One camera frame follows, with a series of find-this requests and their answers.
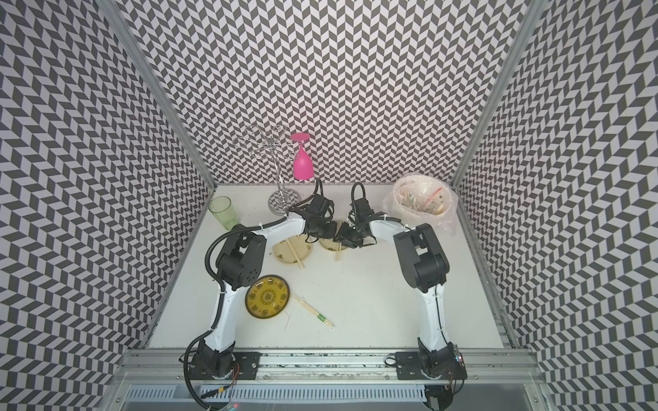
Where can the green transparent plastic cup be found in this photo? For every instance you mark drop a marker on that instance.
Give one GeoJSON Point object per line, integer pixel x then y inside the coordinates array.
{"type": "Point", "coordinates": [221, 207]}

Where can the cream plate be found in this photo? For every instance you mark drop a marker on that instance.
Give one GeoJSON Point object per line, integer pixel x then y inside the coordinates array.
{"type": "Point", "coordinates": [328, 244]}
{"type": "Point", "coordinates": [282, 253]}

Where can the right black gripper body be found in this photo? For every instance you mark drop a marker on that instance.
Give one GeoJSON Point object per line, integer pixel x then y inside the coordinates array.
{"type": "Point", "coordinates": [353, 235]}

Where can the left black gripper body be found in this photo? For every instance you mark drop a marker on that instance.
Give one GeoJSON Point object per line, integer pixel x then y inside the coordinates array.
{"type": "Point", "coordinates": [325, 229]}

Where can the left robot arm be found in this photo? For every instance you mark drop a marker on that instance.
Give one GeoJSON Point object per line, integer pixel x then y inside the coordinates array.
{"type": "Point", "coordinates": [234, 261]}

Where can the cream plate right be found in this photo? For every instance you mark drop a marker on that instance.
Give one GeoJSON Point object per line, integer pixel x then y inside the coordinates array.
{"type": "Point", "coordinates": [328, 244]}

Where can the chopsticks green label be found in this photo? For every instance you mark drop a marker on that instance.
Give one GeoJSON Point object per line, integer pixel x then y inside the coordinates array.
{"type": "Point", "coordinates": [313, 311]}

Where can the cream plate front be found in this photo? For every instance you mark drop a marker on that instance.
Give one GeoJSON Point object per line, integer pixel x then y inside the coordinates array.
{"type": "Point", "coordinates": [282, 253]}

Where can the metal glass holder stand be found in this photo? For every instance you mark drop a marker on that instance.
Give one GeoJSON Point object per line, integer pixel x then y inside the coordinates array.
{"type": "Point", "coordinates": [270, 143]}

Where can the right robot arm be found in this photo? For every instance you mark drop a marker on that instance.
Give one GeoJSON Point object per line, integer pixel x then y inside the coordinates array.
{"type": "Point", "coordinates": [424, 266]}

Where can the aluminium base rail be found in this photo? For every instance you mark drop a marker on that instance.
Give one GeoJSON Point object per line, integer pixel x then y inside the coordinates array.
{"type": "Point", "coordinates": [330, 379]}

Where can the pink plastic wine glass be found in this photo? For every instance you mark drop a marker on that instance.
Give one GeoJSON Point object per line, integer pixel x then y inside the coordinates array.
{"type": "Point", "coordinates": [303, 169]}

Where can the white trash bucket with bag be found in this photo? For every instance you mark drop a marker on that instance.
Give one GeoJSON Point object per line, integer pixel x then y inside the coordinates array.
{"type": "Point", "coordinates": [417, 199]}

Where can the yellow green patterned plate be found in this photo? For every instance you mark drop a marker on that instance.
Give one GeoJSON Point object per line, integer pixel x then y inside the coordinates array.
{"type": "Point", "coordinates": [267, 297]}

